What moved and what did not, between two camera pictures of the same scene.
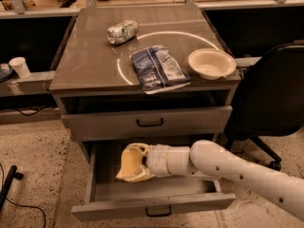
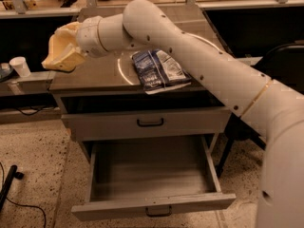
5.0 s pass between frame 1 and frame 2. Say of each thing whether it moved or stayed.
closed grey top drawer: stayed
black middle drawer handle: stayed
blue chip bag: stayed
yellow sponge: moved
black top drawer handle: stayed
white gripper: moved
